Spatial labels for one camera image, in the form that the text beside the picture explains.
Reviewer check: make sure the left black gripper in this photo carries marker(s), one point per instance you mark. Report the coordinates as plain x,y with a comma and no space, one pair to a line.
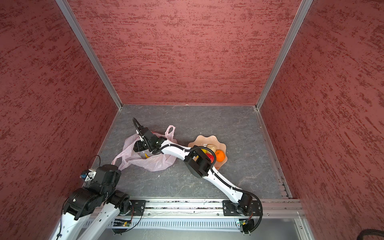
117,178

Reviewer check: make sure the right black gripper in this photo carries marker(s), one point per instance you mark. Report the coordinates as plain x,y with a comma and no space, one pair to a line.
139,146

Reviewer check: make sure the pink plastic shopping bag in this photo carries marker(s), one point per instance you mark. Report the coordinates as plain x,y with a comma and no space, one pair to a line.
129,157

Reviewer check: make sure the peach scalloped plate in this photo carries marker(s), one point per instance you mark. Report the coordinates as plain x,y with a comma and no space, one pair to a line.
204,141

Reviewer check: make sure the cream fake pear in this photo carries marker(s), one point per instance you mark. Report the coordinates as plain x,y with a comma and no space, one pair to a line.
212,147

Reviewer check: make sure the orange fake tangerine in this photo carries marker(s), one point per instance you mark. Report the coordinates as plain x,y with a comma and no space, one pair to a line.
220,155

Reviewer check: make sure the red fake apple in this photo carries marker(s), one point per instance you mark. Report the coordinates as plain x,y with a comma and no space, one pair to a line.
212,158

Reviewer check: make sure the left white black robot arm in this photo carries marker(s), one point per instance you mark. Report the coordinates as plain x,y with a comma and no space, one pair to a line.
90,209

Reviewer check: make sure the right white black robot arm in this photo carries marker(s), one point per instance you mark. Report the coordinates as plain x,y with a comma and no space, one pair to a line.
199,164

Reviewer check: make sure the left small circuit board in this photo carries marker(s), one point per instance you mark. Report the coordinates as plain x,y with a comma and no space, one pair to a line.
122,223

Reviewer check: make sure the small circuit board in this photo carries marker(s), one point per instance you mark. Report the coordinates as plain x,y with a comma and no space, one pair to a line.
122,223
246,224

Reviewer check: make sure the right small circuit board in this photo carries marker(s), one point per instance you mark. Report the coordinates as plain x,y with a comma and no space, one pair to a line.
246,224

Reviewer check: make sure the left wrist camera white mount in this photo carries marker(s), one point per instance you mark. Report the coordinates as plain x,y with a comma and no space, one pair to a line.
88,175

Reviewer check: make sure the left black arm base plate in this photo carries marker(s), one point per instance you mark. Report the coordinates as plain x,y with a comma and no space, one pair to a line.
137,207

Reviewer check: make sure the white slotted cable duct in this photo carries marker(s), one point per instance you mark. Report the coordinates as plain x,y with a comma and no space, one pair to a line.
211,224

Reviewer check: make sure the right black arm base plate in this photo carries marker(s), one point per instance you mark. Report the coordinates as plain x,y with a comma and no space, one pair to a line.
231,209

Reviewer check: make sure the aluminium front rail frame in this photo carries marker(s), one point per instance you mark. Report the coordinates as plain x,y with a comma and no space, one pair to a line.
205,208

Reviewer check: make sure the left aluminium corner post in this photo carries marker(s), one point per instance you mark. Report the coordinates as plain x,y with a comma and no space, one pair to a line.
79,33

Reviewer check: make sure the aluminium corner post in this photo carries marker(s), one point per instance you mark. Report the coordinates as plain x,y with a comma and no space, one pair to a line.
290,37
79,33

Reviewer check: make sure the right aluminium corner post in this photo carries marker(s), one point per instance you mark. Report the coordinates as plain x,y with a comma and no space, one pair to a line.
290,37

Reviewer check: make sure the black corrugated hose corner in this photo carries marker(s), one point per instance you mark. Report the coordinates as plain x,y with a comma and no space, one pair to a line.
370,232

